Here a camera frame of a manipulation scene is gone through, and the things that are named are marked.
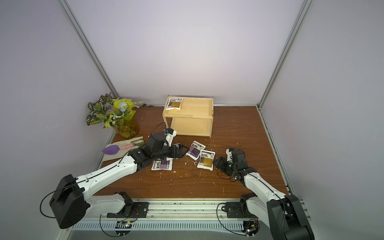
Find yellow coffee bag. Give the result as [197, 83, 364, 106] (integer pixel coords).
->
[165, 97, 184, 111]
[197, 150, 216, 171]

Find purple coffee bag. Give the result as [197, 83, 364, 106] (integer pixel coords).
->
[186, 141, 206, 161]
[151, 158, 173, 171]

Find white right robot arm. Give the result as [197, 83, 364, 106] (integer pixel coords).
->
[215, 148, 315, 240]

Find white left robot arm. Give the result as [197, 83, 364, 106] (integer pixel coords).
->
[49, 129, 189, 229]

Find purple coffee bag flat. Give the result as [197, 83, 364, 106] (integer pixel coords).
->
[151, 158, 173, 171]

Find light wooden two-tier shelf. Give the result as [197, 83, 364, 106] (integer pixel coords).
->
[163, 96, 214, 137]

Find green artificial plant in vase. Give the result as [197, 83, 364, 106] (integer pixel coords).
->
[86, 93, 142, 139]

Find right circuit board connector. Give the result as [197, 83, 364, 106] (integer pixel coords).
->
[243, 219, 260, 238]

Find circuit board connector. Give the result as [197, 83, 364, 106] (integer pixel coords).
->
[243, 219, 260, 238]
[115, 221, 133, 237]

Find left circuit board connector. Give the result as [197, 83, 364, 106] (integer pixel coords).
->
[115, 221, 133, 237]

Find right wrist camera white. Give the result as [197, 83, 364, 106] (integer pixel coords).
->
[226, 148, 235, 163]

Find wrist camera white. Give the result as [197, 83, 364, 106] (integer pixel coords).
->
[165, 128, 177, 147]
[226, 148, 235, 163]

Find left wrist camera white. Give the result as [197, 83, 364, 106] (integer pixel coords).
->
[165, 128, 177, 147]

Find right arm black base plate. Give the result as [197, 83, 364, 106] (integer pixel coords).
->
[222, 193, 268, 219]

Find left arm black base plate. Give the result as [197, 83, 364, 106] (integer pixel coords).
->
[107, 192, 150, 218]

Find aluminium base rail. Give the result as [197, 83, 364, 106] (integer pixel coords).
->
[56, 197, 313, 240]

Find aluminium frame corner post left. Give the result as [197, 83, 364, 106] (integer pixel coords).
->
[58, 0, 120, 98]

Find aluminium frame corner post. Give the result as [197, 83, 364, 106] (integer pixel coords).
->
[257, 0, 313, 111]
[58, 0, 120, 98]

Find aluminium frame corner post right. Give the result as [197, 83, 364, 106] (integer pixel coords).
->
[257, 0, 313, 111]

